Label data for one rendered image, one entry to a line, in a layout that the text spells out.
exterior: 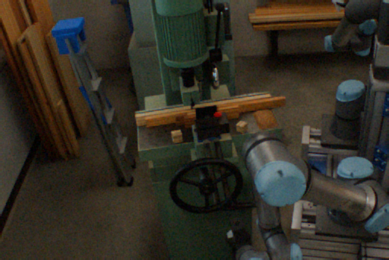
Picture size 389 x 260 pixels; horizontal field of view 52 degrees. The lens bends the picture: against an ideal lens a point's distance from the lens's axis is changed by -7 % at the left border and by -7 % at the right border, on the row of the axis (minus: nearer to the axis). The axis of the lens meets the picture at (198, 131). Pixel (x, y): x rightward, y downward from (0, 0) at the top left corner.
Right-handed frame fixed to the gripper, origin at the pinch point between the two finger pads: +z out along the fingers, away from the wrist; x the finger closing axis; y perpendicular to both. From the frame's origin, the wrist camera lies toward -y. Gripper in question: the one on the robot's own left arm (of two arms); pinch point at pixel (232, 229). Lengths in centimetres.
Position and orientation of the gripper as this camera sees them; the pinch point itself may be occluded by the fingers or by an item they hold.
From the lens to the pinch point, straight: 163.5
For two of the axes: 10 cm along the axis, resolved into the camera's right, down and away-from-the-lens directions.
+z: -1.4, -1.0, 9.8
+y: 2.1, 9.7, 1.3
